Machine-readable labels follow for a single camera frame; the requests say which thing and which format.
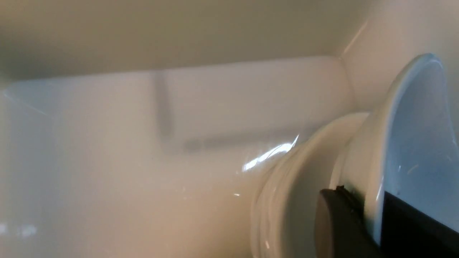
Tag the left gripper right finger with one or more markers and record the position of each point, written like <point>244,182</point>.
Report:
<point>409,233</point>

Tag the large white plastic tub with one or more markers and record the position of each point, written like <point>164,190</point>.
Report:
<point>140,128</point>

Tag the white square sauce dish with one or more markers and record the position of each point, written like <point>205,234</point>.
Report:
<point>406,147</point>

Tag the stack of white dishes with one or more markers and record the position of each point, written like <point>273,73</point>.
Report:
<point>284,205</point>

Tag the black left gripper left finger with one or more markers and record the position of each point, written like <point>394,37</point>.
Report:
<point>339,230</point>

